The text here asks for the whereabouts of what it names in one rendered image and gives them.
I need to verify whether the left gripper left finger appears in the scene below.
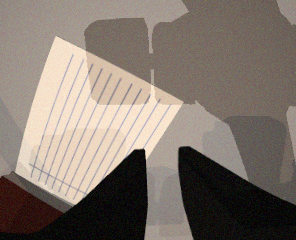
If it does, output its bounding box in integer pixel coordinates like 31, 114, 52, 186
0, 149, 148, 240

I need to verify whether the dark red plastic crate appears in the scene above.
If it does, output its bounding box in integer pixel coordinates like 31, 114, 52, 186
0, 176, 63, 234

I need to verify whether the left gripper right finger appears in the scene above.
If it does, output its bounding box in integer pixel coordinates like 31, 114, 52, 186
178, 146, 296, 240

